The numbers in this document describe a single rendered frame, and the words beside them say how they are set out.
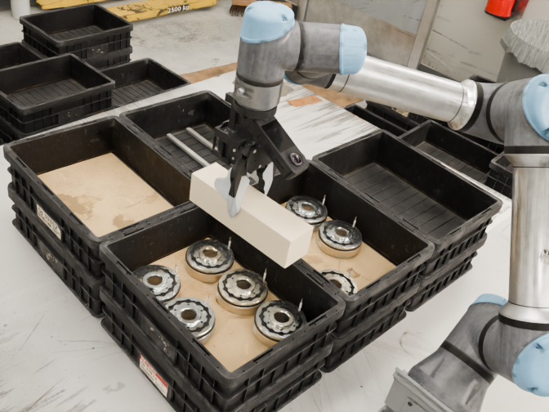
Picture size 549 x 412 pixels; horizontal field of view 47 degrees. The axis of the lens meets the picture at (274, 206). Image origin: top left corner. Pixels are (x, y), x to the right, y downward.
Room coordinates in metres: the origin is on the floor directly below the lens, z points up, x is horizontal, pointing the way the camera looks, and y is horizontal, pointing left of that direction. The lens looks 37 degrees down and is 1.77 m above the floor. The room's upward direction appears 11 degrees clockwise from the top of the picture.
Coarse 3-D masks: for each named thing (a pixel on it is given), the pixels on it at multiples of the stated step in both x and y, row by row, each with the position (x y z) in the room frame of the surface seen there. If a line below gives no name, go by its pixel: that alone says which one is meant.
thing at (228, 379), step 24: (168, 216) 1.03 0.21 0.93; (120, 240) 0.93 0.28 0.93; (120, 264) 0.86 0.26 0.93; (144, 288) 0.81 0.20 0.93; (168, 312) 0.77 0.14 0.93; (336, 312) 0.85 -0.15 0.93; (192, 336) 0.72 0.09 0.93; (288, 336) 0.77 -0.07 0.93; (216, 360) 0.68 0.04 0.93; (264, 360) 0.70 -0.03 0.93
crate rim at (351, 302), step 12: (324, 168) 1.33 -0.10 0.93; (336, 180) 1.28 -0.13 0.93; (372, 204) 1.21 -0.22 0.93; (384, 216) 1.19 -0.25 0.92; (408, 228) 1.15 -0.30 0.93; (420, 240) 1.12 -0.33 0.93; (420, 252) 1.07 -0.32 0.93; (432, 252) 1.09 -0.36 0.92; (408, 264) 1.03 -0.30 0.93; (420, 264) 1.06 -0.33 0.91; (324, 276) 0.94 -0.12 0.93; (384, 276) 0.97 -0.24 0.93; (396, 276) 0.99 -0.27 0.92; (336, 288) 0.91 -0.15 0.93; (372, 288) 0.93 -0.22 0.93; (384, 288) 0.97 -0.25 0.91; (348, 300) 0.89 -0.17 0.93; (360, 300) 0.90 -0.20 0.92
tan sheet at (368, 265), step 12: (312, 240) 1.16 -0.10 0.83; (312, 252) 1.12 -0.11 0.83; (360, 252) 1.16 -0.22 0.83; (372, 252) 1.17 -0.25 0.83; (312, 264) 1.08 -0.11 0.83; (324, 264) 1.09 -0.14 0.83; (336, 264) 1.10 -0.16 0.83; (348, 264) 1.11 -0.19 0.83; (360, 264) 1.11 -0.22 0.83; (372, 264) 1.12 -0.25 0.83; (384, 264) 1.13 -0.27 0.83; (360, 276) 1.07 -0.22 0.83; (372, 276) 1.08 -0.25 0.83; (360, 288) 1.04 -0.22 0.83
